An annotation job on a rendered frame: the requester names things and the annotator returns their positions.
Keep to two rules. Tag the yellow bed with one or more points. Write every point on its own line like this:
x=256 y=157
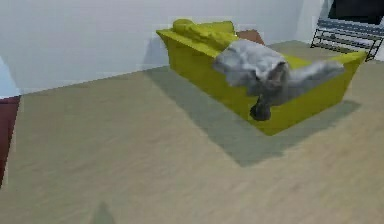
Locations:
x=206 y=76

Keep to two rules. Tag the grey blanket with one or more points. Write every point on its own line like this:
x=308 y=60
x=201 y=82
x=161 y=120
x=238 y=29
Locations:
x=253 y=65

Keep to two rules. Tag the yellow pillow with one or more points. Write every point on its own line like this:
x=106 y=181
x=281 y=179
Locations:
x=200 y=31

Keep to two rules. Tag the black slatted rack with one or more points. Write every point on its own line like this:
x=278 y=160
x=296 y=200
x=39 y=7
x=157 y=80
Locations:
x=346 y=35

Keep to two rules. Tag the black television set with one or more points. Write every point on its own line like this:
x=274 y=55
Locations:
x=358 y=10

